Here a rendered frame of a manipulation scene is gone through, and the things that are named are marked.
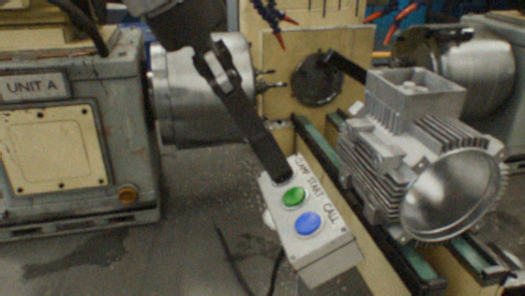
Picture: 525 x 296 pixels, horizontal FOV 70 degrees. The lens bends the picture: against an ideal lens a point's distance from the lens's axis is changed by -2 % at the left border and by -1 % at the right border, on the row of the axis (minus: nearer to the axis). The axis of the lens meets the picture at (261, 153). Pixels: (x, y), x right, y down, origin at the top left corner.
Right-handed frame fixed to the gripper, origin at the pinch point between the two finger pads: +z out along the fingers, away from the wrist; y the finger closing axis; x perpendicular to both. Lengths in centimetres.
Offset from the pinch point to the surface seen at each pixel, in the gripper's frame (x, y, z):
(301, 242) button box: 1.5, -11.6, 4.3
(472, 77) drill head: -47, 30, 28
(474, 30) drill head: -54, 38, 22
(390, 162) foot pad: -13.7, 0.4, 11.5
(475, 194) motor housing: -24.1, -0.4, 25.0
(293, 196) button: -0.1, -5.4, 3.5
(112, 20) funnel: 43, 186, -8
